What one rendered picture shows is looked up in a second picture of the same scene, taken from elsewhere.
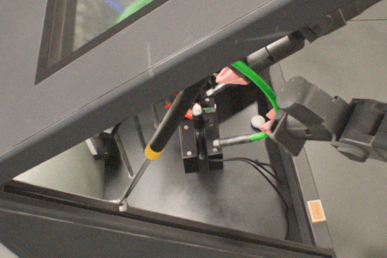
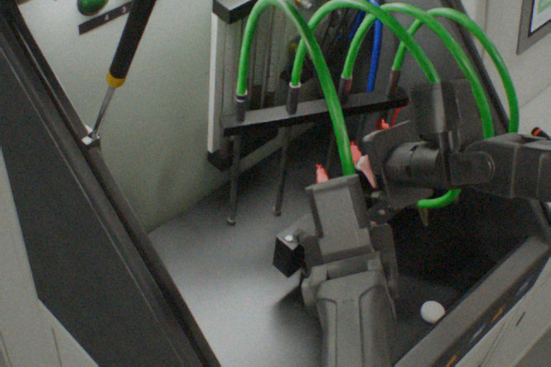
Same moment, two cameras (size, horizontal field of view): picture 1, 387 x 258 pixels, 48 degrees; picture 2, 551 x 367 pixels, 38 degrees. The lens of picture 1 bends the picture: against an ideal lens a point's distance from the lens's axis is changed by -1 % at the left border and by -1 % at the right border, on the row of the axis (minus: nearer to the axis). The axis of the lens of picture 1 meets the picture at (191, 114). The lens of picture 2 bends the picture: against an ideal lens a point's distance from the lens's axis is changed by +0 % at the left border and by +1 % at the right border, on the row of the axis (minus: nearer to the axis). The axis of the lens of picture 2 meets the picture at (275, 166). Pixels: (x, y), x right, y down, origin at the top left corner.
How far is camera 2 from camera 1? 0.47 m
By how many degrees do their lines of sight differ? 26
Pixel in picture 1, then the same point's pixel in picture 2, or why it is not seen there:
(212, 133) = not seen: hidden behind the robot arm
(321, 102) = (337, 213)
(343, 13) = (516, 179)
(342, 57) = not seen: outside the picture
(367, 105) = (371, 256)
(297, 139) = not seen: hidden behind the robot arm
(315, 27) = (466, 165)
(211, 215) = (250, 339)
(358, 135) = (322, 271)
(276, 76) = (504, 275)
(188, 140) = (306, 227)
